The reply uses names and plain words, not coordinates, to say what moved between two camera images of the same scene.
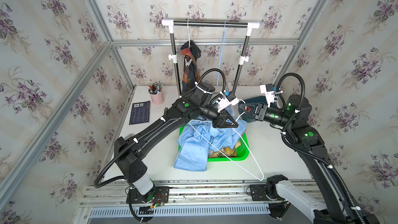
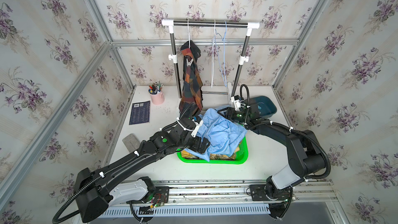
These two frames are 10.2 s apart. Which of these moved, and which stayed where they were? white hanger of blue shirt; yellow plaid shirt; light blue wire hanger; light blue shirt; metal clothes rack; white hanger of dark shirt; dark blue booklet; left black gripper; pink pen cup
Moved: yellow plaid shirt; light blue shirt; light blue wire hanger; left black gripper; white hanger of blue shirt
Stayed: metal clothes rack; dark blue booklet; pink pen cup; white hanger of dark shirt
